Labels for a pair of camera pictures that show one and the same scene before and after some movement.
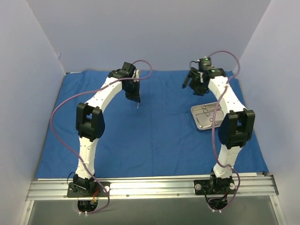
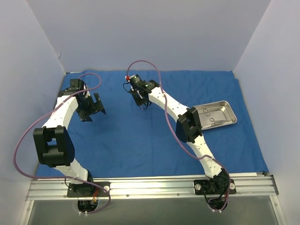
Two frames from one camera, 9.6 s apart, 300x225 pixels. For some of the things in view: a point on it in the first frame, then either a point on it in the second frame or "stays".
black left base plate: x=98 y=188 stays
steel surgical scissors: x=207 y=110 stays
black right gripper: x=195 y=84 to x=139 y=99
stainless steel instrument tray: x=203 y=115 stays
